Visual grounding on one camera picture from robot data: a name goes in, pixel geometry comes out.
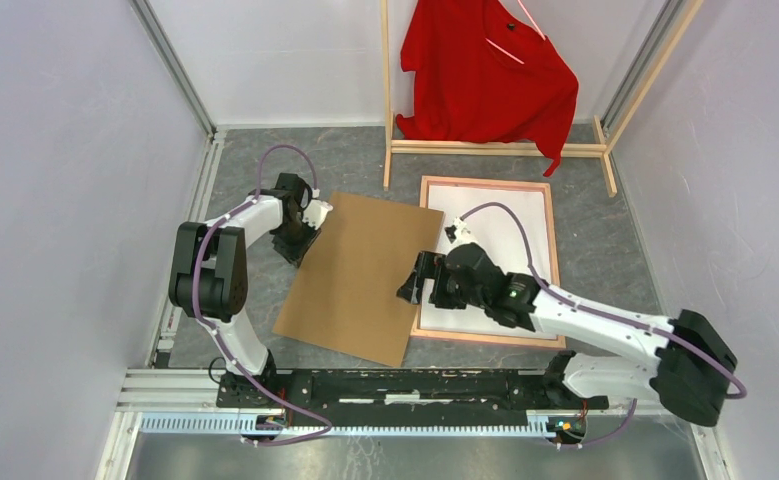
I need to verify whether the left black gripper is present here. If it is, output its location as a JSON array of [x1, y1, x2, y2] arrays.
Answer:
[[274, 215, 323, 270]]

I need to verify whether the brown cardboard backing board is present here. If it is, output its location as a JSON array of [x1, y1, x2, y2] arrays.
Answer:
[[273, 192, 444, 367]]

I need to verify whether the pink wooden picture frame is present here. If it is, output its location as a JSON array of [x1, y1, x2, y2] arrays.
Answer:
[[411, 176, 566, 349]]

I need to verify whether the coastal landscape photo board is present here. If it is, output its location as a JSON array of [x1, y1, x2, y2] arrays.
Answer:
[[419, 184, 559, 341]]

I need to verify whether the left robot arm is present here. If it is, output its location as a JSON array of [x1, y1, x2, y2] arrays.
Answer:
[[168, 173, 333, 408]]

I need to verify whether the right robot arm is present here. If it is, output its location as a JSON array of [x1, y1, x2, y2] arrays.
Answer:
[[396, 243, 746, 427]]

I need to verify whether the red t-shirt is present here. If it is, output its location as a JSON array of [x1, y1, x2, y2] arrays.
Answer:
[[396, 1, 579, 177]]

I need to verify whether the wooden clothes rack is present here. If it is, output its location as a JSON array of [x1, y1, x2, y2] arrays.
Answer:
[[380, 0, 703, 197]]

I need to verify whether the pink clothes hanger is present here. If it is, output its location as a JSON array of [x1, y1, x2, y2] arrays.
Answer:
[[482, 1, 547, 67]]

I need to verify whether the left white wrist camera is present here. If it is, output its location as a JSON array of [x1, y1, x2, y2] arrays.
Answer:
[[301, 189, 334, 231]]

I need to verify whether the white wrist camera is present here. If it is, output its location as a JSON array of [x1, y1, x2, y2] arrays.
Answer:
[[443, 217, 477, 249], [301, 189, 334, 231]]

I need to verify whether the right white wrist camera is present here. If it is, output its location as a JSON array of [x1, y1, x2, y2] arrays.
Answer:
[[443, 217, 477, 249]]

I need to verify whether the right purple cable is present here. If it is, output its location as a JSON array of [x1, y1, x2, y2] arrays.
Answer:
[[459, 201, 749, 450]]

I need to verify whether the purple cable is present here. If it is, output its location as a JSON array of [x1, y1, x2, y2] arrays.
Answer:
[[459, 201, 749, 450], [190, 144, 333, 448]]

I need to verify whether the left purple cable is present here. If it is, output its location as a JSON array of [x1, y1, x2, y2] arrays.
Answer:
[[190, 144, 333, 448]]

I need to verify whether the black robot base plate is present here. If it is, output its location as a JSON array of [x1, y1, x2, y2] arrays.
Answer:
[[216, 369, 610, 429]]

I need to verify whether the aluminium rail frame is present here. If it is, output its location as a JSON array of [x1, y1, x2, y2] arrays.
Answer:
[[94, 0, 735, 480]]

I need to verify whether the white slotted cable duct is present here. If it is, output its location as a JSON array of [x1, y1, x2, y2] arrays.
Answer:
[[140, 412, 554, 440]]

